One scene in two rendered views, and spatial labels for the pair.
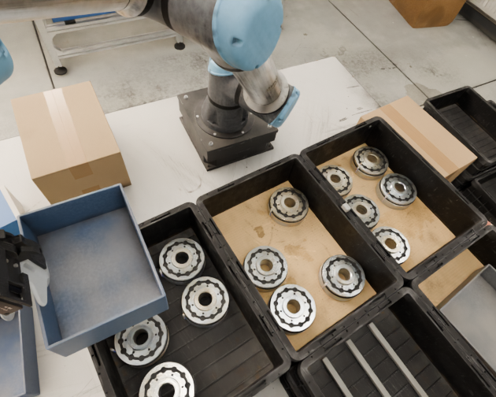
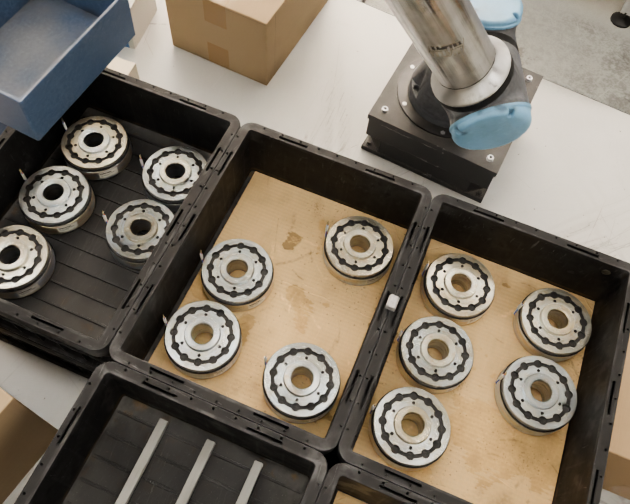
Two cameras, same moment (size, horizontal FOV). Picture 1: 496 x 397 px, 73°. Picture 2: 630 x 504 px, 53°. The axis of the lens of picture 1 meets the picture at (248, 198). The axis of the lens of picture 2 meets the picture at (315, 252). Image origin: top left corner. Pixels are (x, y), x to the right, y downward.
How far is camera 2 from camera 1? 0.49 m
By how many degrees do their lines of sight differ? 28
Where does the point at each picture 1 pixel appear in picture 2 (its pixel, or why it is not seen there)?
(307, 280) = (265, 341)
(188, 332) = (98, 243)
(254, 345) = not seen: hidden behind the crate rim
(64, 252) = (38, 19)
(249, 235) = (274, 232)
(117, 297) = (20, 89)
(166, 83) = (537, 55)
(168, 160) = (336, 96)
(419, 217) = (523, 463)
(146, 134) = (351, 49)
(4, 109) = not seen: outside the picture
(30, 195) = not seen: hidden behind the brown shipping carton
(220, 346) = (103, 287)
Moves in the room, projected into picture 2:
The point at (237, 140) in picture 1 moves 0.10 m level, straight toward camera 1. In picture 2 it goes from (422, 135) to (375, 158)
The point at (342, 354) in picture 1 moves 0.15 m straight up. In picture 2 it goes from (187, 445) to (172, 419)
